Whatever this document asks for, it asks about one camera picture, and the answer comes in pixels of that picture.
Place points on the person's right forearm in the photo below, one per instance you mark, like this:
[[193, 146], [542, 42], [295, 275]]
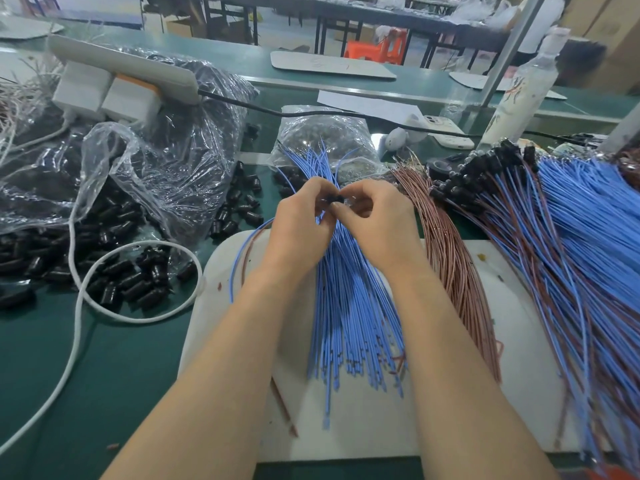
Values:
[[470, 395]]

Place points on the person's left forearm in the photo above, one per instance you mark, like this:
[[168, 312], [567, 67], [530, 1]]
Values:
[[200, 400]]

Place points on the white work board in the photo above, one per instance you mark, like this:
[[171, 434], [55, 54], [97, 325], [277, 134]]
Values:
[[400, 425]]

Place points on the black cap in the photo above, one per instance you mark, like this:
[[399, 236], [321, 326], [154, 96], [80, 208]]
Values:
[[335, 199]]

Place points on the large clear plastic bag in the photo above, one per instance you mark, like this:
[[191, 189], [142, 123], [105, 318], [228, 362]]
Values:
[[185, 140]]

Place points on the person's left hand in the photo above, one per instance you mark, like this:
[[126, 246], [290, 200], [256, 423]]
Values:
[[298, 230]]

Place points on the short metal frame post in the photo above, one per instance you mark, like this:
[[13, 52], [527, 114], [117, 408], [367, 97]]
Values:
[[620, 133]]

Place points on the white paper sheet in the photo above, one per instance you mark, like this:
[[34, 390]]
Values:
[[365, 105]]

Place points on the blue table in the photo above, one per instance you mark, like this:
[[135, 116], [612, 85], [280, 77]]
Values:
[[85, 7]]

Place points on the person's right hand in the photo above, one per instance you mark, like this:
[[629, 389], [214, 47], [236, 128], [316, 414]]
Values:
[[385, 227]]

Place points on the white flat device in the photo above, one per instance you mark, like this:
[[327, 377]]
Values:
[[445, 132]]

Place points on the pile of black plastic caps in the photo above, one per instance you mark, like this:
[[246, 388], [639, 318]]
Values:
[[25, 260]]

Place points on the long black-frame table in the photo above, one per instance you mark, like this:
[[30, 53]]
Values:
[[320, 7]]

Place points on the orange plastic stool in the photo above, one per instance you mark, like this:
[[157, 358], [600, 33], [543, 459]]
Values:
[[378, 45]]

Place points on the slanted metal frame post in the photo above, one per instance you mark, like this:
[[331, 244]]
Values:
[[512, 45]]

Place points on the white spray bottle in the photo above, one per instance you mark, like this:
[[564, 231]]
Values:
[[520, 93]]

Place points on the white computer mouse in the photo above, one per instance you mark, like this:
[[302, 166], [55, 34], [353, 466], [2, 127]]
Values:
[[394, 141]]

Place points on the white flat tray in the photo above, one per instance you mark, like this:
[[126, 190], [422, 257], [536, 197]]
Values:
[[468, 81], [333, 64], [28, 27]]

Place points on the white orange charger adapter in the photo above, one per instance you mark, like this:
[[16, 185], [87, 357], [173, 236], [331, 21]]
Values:
[[130, 100]]

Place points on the white power strip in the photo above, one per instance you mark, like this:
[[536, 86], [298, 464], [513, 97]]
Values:
[[122, 67]]

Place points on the small clear plastic bag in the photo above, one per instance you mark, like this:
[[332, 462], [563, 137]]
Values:
[[320, 135]]

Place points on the cardboard boxes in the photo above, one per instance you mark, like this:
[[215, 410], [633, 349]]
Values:
[[605, 27]]

